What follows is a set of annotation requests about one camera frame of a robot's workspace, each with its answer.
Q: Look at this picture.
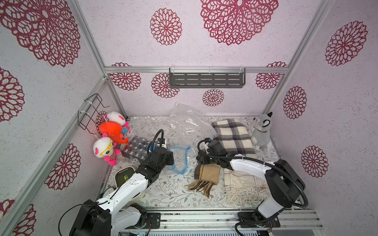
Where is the upper white pink plush toy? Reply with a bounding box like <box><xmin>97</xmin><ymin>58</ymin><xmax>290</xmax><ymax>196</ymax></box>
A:
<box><xmin>104</xmin><ymin>111</ymin><xmax>129</xmax><ymax>127</ymax></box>

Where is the black white knit scarf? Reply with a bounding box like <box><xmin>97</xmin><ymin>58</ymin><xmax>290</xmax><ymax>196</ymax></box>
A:
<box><xmin>121</xmin><ymin>136</ymin><xmax>150</xmax><ymax>163</ymax></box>

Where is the grey plush husky toy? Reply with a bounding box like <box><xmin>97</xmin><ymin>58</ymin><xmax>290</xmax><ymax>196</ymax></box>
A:
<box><xmin>249</xmin><ymin>112</ymin><xmax>273</xmax><ymax>151</ymax></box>

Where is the red plush toy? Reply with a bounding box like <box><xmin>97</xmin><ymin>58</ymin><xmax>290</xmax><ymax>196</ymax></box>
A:
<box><xmin>99</xmin><ymin>121</ymin><xmax>129</xmax><ymax>144</ymax></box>

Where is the white pink plush toy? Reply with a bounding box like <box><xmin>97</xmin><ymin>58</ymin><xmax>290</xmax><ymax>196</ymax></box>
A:
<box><xmin>93</xmin><ymin>137</ymin><xmax>121</xmax><ymax>166</ymax></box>
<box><xmin>104</xmin><ymin>111</ymin><xmax>129</xmax><ymax>127</ymax></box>

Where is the white green lidded container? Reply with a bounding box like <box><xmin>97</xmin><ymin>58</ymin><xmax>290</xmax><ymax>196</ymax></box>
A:
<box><xmin>114</xmin><ymin>166</ymin><xmax>135</xmax><ymax>188</ymax></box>

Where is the clear plastic vacuum bag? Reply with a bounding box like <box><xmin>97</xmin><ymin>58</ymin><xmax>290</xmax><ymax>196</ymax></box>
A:
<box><xmin>128</xmin><ymin>103</ymin><xmax>218</xmax><ymax>148</ymax></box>

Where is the grey metal wall shelf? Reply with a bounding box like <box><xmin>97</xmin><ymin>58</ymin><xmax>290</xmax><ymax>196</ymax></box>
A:
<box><xmin>168</xmin><ymin>67</ymin><xmax>246</xmax><ymax>89</ymax></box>

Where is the grey cream plaid scarf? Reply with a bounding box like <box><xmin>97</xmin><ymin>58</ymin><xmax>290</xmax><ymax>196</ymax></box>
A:
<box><xmin>211</xmin><ymin>119</ymin><xmax>256</xmax><ymax>157</ymax></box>

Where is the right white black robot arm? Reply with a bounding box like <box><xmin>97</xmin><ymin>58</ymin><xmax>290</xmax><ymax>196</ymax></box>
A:
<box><xmin>197</xmin><ymin>138</ymin><xmax>309</xmax><ymax>224</ymax></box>

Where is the cream fringed striped scarf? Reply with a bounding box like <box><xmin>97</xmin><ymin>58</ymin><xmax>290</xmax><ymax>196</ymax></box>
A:
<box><xmin>223</xmin><ymin>169</ymin><xmax>270</xmax><ymax>208</ymax></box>

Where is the black wire wall rack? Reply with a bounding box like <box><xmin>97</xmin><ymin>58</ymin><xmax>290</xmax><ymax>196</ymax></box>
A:
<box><xmin>77</xmin><ymin>93</ymin><xmax>109</xmax><ymax>135</ymax></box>

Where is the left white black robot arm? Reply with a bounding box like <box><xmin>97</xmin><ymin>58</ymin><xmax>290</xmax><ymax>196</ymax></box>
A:
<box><xmin>69</xmin><ymin>129</ymin><xmax>174</xmax><ymax>236</ymax></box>

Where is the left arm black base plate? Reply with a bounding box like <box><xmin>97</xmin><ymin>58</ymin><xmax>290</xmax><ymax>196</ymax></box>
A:
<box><xmin>126</xmin><ymin>212</ymin><xmax>161</xmax><ymax>230</ymax></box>

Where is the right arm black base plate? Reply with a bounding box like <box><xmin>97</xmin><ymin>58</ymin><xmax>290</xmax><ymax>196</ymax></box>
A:
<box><xmin>238</xmin><ymin>209</ymin><xmax>281</xmax><ymax>228</ymax></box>

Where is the brown tan fringed scarf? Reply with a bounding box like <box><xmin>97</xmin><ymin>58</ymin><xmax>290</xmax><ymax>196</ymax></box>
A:
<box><xmin>186</xmin><ymin>164</ymin><xmax>221</xmax><ymax>198</ymax></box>

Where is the lower white pink plush toy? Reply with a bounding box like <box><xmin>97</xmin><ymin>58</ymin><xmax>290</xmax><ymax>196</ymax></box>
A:
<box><xmin>93</xmin><ymin>137</ymin><xmax>121</xmax><ymax>166</ymax></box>

